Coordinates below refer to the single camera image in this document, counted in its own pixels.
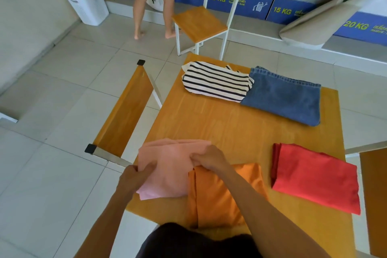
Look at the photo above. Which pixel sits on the black white striped shirt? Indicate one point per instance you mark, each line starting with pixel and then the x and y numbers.
pixel 214 82

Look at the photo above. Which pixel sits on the pink cloth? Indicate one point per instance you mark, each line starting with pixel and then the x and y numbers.
pixel 169 167

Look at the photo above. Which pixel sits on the person's right forearm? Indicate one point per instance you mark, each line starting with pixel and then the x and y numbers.
pixel 266 215

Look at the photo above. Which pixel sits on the person's left hand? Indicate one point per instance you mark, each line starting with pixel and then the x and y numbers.
pixel 133 179

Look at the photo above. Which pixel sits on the person's right hand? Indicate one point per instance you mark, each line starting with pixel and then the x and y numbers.
pixel 211 159

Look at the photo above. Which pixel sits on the beige ironing board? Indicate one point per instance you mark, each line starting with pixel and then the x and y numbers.
pixel 314 28

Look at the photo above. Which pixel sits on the person's left forearm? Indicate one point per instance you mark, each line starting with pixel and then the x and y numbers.
pixel 102 230

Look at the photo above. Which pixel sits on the blue denim jeans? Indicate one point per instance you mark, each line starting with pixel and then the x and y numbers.
pixel 284 97

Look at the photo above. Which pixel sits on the wooden chair white frame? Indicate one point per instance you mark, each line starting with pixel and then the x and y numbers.
pixel 124 112
pixel 199 23
pixel 375 194

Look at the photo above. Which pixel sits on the red cloth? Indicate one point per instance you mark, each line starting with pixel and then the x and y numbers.
pixel 314 176

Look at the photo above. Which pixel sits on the orange cloth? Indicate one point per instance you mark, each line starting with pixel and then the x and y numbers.
pixel 211 200

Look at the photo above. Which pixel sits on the white laundry basket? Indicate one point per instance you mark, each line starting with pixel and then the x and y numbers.
pixel 87 3

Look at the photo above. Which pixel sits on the large silver washing machine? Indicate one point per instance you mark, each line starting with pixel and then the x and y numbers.
pixel 362 26

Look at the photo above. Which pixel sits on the person's black shirt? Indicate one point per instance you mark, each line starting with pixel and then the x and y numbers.
pixel 196 242

